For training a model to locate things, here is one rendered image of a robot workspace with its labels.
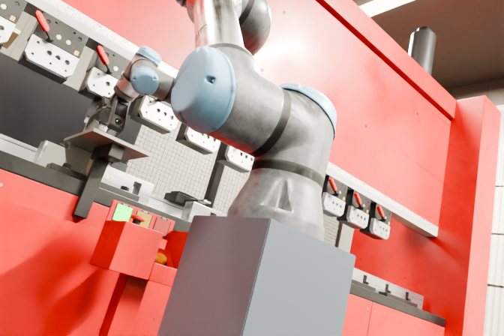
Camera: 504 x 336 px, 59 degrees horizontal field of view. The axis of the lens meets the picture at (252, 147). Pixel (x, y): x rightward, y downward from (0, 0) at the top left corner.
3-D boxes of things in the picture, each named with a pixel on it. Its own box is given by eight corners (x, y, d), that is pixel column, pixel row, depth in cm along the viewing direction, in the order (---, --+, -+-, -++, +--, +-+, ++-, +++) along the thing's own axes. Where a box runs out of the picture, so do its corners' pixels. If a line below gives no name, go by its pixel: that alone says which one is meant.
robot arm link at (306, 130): (341, 184, 68) (357, 106, 72) (272, 150, 62) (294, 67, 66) (293, 189, 78) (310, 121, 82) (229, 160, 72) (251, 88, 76)
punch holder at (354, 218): (349, 220, 221) (355, 189, 226) (335, 220, 227) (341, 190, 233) (366, 229, 229) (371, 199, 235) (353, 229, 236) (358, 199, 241)
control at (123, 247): (108, 269, 105) (134, 197, 111) (88, 263, 118) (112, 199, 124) (180, 289, 115) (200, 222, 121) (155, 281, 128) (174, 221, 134)
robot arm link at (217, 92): (298, 118, 62) (253, -20, 103) (208, 69, 55) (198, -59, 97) (249, 172, 68) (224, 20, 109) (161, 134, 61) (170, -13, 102)
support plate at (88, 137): (92, 130, 120) (94, 127, 120) (62, 141, 140) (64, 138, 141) (149, 156, 130) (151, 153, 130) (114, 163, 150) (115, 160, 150)
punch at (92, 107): (85, 121, 146) (95, 96, 149) (82, 122, 147) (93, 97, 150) (112, 134, 151) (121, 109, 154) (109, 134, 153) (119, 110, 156)
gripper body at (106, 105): (115, 119, 147) (134, 90, 144) (117, 131, 140) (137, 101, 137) (93, 109, 143) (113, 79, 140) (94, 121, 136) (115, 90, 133)
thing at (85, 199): (84, 214, 118) (112, 142, 125) (67, 214, 130) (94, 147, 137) (98, 220, 121) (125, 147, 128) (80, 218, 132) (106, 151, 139)
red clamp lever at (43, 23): (40, 9, 133) (56, 39, 135) (37, 13, 136) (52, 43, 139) (34, 10, 132) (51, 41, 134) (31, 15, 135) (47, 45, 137)
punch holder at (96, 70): (85, 87, 143) (103, 44, 149) (76, 91, 150) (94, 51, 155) (126, 108, 152) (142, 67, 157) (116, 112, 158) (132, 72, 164)
